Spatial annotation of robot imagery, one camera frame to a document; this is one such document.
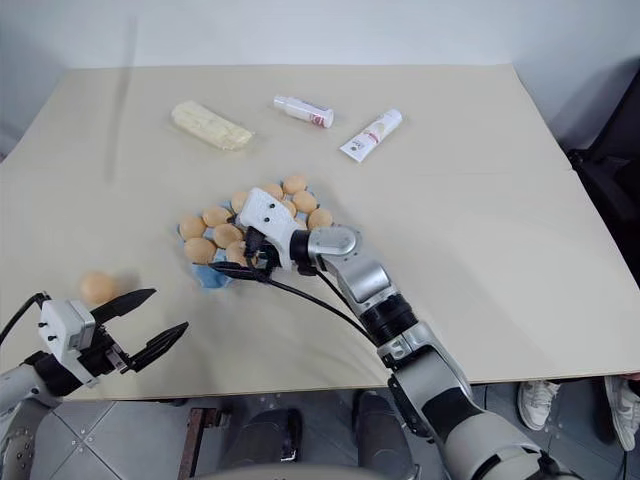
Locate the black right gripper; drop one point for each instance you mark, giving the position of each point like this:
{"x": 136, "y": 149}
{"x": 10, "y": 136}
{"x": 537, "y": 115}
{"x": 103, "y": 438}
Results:
{"x": 267, "y": 256}

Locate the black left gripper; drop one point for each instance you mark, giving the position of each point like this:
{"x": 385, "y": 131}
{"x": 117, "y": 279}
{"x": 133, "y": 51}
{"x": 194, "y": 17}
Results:
{"x": 102, "y": 357}

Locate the brown egg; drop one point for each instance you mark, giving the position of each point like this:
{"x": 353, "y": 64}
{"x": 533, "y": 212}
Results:
{"x": 98, "y": 287}
{"x": 239, "y": 201}
{"x": 226, "y": 234}
{"x": 304, "y": 201}
{"x": 235, "y": 253}
{"x": 274, "y": 191}
{"x": 216, "y": 216}
{"x": 192, "y": 226}
{"x": 200, "y": 250}
{"x": 289, "y": 207}
{"x": 295, "y": 183}
{"x": 320, "y": 219}

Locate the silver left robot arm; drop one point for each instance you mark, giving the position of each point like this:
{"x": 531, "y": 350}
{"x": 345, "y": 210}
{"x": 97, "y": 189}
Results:
{"x": 20, "y": 385}

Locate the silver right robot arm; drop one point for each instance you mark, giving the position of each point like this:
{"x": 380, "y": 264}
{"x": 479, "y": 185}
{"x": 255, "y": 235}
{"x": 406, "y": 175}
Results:
{"x": 430, "y": 370}

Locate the blue egg carton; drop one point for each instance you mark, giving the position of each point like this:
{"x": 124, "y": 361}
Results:
{"x": 212, "y": 277}

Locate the pale yellow wrapped food block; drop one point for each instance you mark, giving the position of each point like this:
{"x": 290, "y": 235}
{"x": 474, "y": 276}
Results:
{"x": 210, "y": 125}

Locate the white spray bottle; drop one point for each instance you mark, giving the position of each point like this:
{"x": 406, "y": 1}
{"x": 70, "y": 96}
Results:
{"x": 302, "y": 111}

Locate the dark rounded shape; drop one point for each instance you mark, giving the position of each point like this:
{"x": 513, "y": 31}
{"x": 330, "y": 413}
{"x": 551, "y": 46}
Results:
{"x": 270, "y": 435}
{"x": 375, "y": 420}

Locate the white cosmetic tube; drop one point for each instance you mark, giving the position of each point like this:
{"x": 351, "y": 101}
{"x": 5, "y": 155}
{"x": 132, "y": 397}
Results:
{"x": 372, "y": 135}

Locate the white sneaker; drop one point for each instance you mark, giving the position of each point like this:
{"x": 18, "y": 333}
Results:
{"x": 536, "y": 404}
{"x": 624, "y": 412}

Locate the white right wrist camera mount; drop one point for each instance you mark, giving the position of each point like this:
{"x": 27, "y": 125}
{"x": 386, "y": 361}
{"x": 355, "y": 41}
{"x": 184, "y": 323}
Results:
{"x": 267, "y": 215}

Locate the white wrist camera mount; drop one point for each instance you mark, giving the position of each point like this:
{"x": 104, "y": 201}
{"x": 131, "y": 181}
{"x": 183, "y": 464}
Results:
{"x": 62, "y": 325}
{"x": 267, "y": 215}

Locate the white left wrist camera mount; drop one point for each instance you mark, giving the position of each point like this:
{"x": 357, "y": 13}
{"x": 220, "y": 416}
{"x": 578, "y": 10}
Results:
{"x": 62, "y": 325}

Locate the rusty metal bracket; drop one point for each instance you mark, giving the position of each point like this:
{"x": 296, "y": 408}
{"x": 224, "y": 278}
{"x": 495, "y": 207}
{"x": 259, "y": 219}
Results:
{"x": 201, "y": 435}

